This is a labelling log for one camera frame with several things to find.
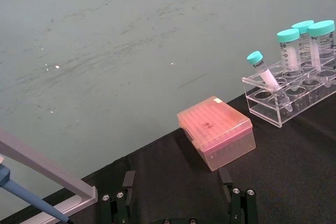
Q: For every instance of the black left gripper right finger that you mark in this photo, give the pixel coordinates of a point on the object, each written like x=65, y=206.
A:
x=242, y=208

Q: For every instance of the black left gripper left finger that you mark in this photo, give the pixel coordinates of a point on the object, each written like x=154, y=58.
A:
x=115, y=208

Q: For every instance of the black table cloth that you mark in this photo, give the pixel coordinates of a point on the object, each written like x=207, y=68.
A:
x=288, y=171

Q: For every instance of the orange translucent pipette tip box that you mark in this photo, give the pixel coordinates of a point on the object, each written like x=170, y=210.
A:
x=215, y=134

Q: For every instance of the blue pipette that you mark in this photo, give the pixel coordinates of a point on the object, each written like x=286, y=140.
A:
x=26, y=193

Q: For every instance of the clear acrylic tube rack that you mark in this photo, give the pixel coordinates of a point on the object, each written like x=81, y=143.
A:
x=265, y=108

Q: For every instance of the small tube with teal cap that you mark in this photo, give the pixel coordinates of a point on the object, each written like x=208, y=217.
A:
x=267, y=78

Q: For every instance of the large tube with teal cap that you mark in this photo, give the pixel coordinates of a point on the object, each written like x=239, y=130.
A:
x=321, y=45
x=288, y=51
x=303, y=26

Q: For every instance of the pale wall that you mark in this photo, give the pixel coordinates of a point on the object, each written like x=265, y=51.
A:
x=105, y=24

